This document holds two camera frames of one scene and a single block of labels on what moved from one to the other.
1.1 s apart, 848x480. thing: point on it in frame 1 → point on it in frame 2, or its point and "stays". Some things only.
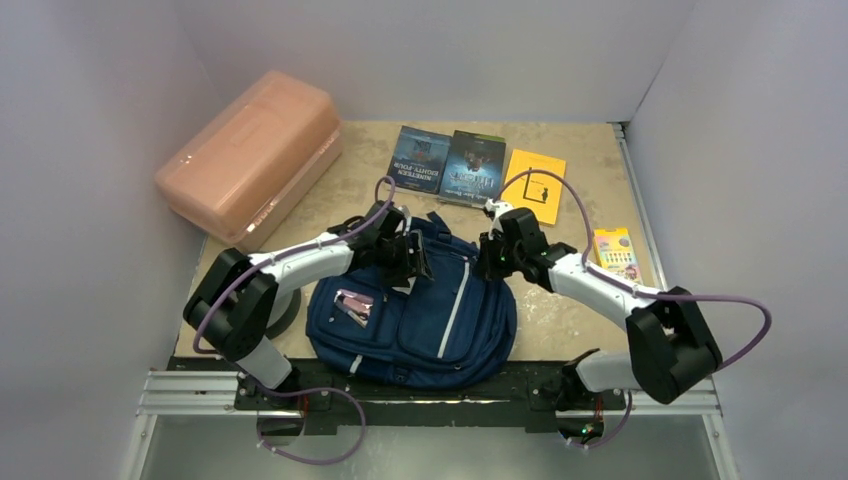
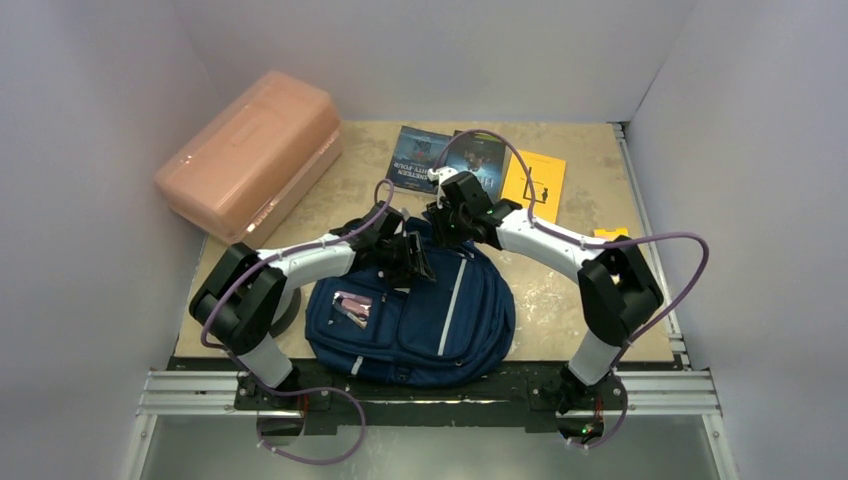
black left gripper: x=412 y=265 stays
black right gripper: x=495 y=258 → x=444 y=228
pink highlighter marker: x=357 y=304 stays
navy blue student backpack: x=445 y=331 stays
